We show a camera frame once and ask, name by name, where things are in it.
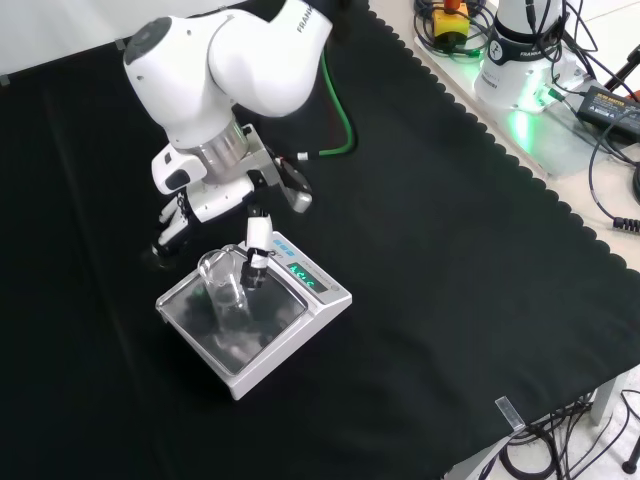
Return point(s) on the clear glass beaker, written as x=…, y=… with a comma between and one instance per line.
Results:
x=225, y=295

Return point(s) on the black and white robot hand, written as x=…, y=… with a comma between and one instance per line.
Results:
x=220, y=197

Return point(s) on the black power adapter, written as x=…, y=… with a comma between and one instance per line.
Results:
x=610, y=107

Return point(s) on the white electronic balance steel pan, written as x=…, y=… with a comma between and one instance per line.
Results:
x=285, y=355

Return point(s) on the clear cloth clip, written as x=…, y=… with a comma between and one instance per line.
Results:
x=510, y=414
x=4, y=80
x=120, y=45

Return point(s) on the black tripod leg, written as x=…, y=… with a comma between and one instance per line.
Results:
x=632, y=440

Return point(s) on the yellow stop button box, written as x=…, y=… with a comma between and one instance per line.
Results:
x=450, y=22

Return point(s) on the black bench cloth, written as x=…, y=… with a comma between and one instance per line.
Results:
x=450, y=250

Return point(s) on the grey metal base plate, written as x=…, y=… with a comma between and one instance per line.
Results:
x=565, y=147

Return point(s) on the white table leg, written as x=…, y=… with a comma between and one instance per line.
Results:
x=610, y=400

